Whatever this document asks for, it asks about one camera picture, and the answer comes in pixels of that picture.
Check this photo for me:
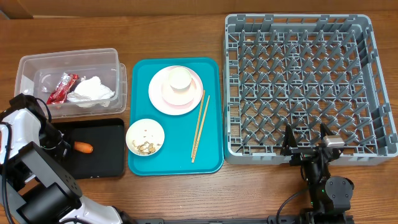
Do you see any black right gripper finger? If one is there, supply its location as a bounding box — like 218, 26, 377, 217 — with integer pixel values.
320, 123, 334, 137
282, 124, 297, 149

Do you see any orange carrot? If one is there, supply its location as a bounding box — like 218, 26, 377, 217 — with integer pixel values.
73, 141, 93, 154

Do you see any red snack wrapper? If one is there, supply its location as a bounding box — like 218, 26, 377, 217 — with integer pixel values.
46, 73, 79, 105

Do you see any white napkin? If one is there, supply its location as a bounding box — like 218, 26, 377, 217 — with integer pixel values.
67, 76, 115, 108

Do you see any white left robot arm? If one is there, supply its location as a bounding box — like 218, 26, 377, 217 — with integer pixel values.
1, 93, 134, 224

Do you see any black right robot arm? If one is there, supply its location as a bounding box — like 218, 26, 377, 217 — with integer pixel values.
275, 123, 354, 223

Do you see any grey dishwasher rack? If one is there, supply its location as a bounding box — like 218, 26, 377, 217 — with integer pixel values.
223, 14, 397, 166

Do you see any black tray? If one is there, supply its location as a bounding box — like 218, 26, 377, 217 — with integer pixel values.
54, 118, 126, 179

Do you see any clear plastic bin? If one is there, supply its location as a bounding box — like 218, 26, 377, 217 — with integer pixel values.
14, 48, 127, 118

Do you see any white bowl with food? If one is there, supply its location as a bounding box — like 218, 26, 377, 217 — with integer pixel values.
125, 118, 165, 157

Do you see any wooden chopstick right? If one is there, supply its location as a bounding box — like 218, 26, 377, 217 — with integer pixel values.
192, 95, 210, 163

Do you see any teal plastic tray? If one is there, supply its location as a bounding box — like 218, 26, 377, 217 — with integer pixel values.
127, 57, 224, 175

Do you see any pink plate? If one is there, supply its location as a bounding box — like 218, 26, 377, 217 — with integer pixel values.
148, 65, 204, 116

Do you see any pink shallow bowl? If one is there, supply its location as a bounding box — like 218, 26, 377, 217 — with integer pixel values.
162, 78, 196, 106

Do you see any white cup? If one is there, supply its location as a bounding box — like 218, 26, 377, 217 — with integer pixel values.
168, 67, 192, 91

